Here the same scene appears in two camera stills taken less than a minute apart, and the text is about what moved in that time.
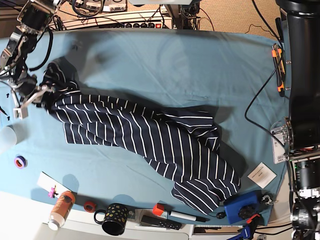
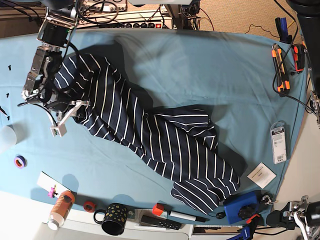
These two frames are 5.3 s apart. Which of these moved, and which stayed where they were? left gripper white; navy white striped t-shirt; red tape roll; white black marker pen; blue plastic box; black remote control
Moved: left gripper white; navy white striped t-shirt
Stayed: white black marker pen; blue plastic box; red tape roll; black remote control
